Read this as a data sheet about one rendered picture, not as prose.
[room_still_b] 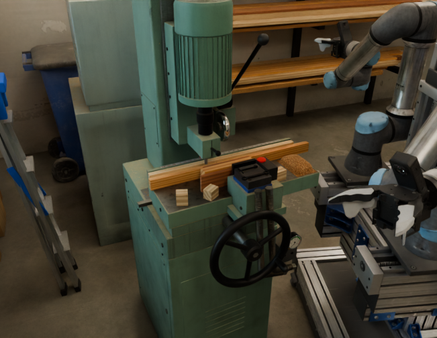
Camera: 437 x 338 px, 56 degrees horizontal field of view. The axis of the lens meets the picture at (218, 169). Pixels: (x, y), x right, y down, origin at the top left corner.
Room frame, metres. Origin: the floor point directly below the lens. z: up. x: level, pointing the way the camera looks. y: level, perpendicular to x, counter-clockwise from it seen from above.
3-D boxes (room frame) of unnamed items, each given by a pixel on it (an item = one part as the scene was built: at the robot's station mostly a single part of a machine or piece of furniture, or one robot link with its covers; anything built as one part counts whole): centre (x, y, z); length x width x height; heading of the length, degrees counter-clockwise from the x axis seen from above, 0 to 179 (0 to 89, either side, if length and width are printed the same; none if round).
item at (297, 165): (1.35, -0.30, 0.92); 0.14 x 0.09 x 0.04; 26
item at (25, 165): (1.63, 0.90, 0.58); 0.27 x 0.25 x 1.16; 113
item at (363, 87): (1.78, -0.63, 1.12); 0.11 x 0.08 x 0.11; 110
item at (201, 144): (1.30, 0.05, 1.03); 0.14 x 0.07 x 0.09; 26
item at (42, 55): (2.96, 1.07, 0.48); 0.64 x 0.54 x 0.97; 113
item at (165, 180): (1.34, -0.06, 0.92); 0.67 x 0.02 x 0.04; 116
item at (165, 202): (1.23, -0.09, 0.87); 0.61 x 0.30 x 0.06; 116
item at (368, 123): (1.49, -0.62, 0.98); 0.13 x 0.12 x 0.14; 110
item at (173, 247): (1.39, 0.10, 0.76); 0.57 x 0.45 x 0.09; 26
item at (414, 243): (1.00, -0.66, 0.87); 0.15 x 0.15 x 0.10
